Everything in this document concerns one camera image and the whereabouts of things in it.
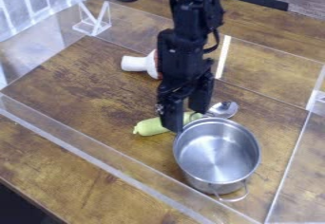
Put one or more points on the clear acrylic enclosure wall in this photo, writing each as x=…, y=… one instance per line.
x=71, y=155

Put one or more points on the stainless steel pot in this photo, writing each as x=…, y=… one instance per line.
x=218, y=154

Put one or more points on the green handled metal spoon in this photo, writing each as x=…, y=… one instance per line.
x=151, y=126

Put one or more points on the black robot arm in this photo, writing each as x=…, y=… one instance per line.
x=197, y=18

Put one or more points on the red and white toy mushroom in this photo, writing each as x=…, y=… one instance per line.
x=137, y=64

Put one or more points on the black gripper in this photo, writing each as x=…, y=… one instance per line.
x=185, y=70

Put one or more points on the clear acrylic triangle bracket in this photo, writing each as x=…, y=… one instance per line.
x=92, y=25

